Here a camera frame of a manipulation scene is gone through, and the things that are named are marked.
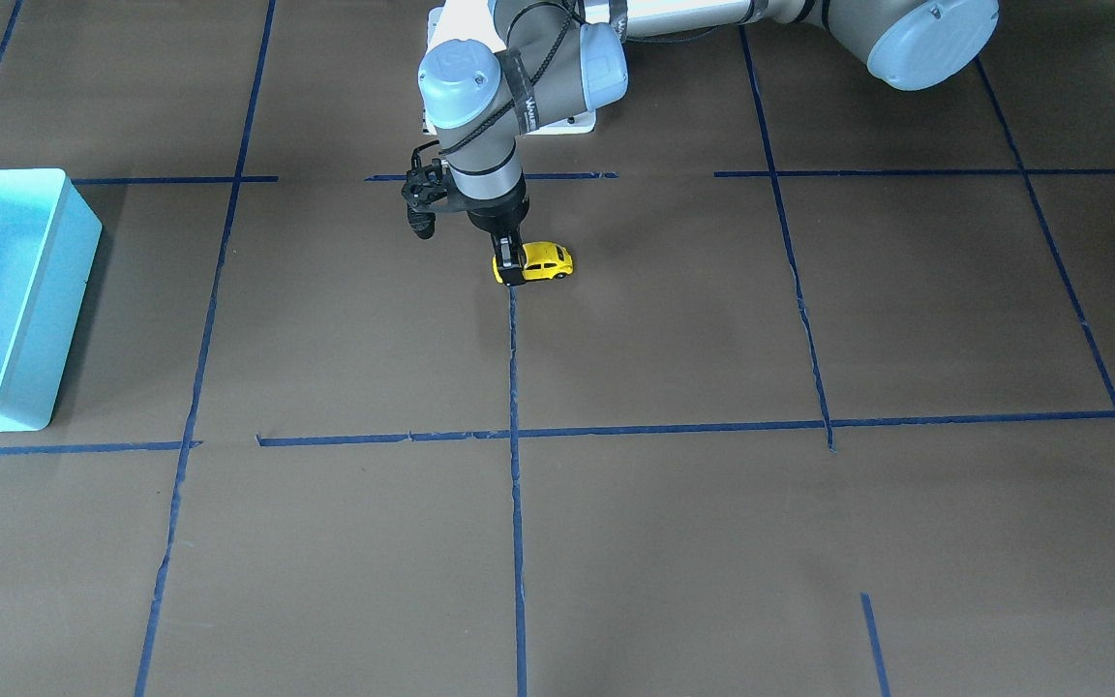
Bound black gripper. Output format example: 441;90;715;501
462;184;529;288

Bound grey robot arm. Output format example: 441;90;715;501
400;1;1000;287

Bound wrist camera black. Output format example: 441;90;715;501
400;141;448;241

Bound light blue plastic bin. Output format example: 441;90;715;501
0;168;103;433

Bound yellow beetle toy car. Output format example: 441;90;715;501
489;241;574;287

